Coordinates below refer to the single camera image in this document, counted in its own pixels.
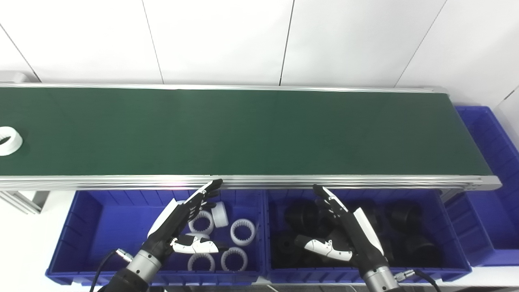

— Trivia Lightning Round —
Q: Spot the empty blue bin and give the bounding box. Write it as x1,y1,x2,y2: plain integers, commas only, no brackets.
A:
443,106,519,267

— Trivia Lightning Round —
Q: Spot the grey conveyor end housing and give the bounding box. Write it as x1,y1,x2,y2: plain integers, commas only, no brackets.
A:
0,71,30,84

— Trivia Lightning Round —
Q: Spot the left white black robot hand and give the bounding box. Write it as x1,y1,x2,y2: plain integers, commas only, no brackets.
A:
141,179,229,262

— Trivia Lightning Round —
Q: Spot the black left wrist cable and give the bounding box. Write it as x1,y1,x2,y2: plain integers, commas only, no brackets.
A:
89,249,135,292

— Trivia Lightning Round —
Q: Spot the blue bin with white parts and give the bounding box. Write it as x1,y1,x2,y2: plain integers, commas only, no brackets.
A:
45,189,266,287

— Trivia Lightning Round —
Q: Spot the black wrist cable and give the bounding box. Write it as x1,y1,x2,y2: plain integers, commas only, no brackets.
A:
89,249,135,292
395,268,442,292

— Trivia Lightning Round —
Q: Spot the white toothed ring part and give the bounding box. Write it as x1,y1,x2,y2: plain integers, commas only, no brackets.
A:
187,253,216,273
221,247,249,273
230,219,256,247
188,210,215,236
211,201,229,228
0,127,24,157

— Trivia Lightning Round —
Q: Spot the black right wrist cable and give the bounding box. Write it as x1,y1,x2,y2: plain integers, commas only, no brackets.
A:
395,268,442,292

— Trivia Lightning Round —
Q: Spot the aluminium conveyor support leg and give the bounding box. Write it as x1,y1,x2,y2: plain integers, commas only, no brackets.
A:
0,191,50,215

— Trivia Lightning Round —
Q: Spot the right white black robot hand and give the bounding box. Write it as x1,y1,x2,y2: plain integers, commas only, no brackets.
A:
294,185,389,270

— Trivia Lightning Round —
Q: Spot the blue bin with black parts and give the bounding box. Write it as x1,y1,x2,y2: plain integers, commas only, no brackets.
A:
264,189,473,284

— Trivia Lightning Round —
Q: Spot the green conveyor belt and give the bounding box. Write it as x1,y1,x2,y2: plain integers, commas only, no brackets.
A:
0,83,502,192
0,87,493,176

